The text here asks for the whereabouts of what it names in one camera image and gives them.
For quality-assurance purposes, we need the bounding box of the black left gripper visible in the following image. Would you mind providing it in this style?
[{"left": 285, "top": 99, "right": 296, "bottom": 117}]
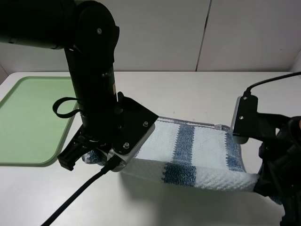
[{"left": 57, "top": 123, "right": 118, "bottom": 171}]

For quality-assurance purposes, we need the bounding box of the blue white striped towel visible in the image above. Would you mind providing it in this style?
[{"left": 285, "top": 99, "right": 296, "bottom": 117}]
[{"left": 82, "top": 116, "right": 286, "bottom": 206}]

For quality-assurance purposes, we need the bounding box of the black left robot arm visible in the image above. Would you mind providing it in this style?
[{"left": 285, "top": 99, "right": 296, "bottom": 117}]
[{"left": 0, "top": 0, "right": 119, "bottom": 170}]

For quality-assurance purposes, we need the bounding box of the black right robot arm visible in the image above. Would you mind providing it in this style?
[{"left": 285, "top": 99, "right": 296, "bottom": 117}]
[{"left": 254, "top": 116, "right": 301, "bottom": 226}]

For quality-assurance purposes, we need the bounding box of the green plastic tray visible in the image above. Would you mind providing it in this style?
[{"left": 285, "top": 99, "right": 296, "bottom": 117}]
[{"left": 0, "top": 76, "right": 75, "bottom": 166}]

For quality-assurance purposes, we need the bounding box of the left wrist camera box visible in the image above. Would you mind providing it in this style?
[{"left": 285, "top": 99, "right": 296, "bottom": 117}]
[{"left": 107, "top": 92, "right": 158, "bottom": 172}]

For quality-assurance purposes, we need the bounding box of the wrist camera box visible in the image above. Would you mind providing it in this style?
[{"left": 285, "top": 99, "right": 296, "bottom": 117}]
[
  {"left": 230, "top": 95, "right": 283, "bottom": 145},
  {"left": 107, "top": 92, "right": 158, "bottom": 172}
]

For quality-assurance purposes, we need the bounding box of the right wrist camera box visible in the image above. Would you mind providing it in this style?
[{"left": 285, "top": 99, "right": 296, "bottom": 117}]
[{"left": 230, "top": 95, "right": 283, "bottom": 145}]

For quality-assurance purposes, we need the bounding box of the black right camera cable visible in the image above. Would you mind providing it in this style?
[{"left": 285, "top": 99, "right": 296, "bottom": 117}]
[{"left": 244, "top": 72, "right": 301, "bottom": 97}]

